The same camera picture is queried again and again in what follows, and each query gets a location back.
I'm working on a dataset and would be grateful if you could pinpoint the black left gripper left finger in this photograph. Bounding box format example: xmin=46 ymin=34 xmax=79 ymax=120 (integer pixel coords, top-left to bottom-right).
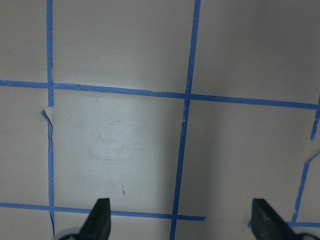
xmin=79 ymin=198 xmax=111 ymax=240

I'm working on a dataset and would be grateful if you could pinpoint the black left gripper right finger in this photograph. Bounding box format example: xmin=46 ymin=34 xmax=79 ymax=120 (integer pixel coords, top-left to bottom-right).
xmin=251 ymin=198 xmax=300 ymax=240

